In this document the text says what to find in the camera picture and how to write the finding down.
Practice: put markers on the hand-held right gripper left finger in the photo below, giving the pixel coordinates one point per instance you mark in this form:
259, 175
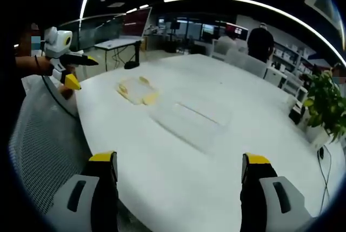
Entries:
81, 205

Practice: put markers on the small black device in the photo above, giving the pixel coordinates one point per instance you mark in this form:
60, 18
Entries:
296, 114

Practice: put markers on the shelf with white boxes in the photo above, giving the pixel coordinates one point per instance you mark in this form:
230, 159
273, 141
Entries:
293, 56

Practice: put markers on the curved ceiling light strip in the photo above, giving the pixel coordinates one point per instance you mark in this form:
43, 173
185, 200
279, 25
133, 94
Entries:
292, 18

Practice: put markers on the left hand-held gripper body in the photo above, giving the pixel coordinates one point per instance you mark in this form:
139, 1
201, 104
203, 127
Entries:
55, 44

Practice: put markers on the white mesh office chair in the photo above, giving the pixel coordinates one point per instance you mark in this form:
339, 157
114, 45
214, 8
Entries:
46, 140

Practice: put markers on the black desk stand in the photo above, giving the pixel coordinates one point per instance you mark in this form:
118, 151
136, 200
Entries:
132, 64

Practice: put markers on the large red display screen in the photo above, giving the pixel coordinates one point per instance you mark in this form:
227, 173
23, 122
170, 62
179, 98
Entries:
136, 23

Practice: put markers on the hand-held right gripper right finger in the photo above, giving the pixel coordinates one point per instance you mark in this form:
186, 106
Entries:
270, 205

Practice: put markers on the white side table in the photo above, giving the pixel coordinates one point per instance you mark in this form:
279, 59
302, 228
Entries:
116, 43

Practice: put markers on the computer monitor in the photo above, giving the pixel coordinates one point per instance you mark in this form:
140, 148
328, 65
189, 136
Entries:
237, 29

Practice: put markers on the clear plastic container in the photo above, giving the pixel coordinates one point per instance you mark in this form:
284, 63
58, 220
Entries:
189, 124

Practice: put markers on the green potted plant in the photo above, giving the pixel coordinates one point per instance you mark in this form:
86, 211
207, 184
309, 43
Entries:
325, 102

